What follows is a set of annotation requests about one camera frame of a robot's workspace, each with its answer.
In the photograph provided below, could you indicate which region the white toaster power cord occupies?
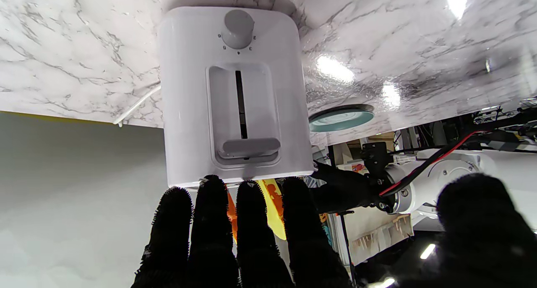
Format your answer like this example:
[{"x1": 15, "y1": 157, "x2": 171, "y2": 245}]
[{"x1": 112, "y1": 83, "x2": 162, "y2": 127}]

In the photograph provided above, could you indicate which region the white wrinkled backdrop cloth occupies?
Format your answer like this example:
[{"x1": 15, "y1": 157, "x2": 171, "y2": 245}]
[{"x1": 0, "y1": 112, "x2": 235, "y2": 288}]

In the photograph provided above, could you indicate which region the yellow toast slice orange crust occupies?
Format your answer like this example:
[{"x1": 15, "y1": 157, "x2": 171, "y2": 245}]
[
  {"x1": 257, "y1": 178, "x2": 288, "y2": 241},
  {"x1": 227, "y1": 187, "x2": 238, "y2": 243}
]

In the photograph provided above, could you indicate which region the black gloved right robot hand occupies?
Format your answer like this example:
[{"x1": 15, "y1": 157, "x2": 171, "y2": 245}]
[{"x1": 131, "y1": 173, "x2": 537, "y2": 288}]

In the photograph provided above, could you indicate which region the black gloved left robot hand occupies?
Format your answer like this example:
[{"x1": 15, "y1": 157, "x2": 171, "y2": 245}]
[{"x1": 310, "y1": 160, "x2": 384, "y2": 213}]

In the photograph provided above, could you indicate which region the black tripod stand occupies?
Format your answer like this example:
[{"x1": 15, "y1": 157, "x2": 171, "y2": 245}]
[{"x1": 336, "y1": 210, "x2": 357, "y2": 286}]

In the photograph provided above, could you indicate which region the teal round plate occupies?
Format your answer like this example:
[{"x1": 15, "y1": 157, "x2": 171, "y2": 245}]
[{"x1": 308, "y1": 104, "x2": 375, "y2": 132}]

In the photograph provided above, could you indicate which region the white two-slot toaster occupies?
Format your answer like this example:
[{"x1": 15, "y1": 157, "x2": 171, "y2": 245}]
[{"x1": 157, "y1": 6, "x2": 315, "y2": 188}]

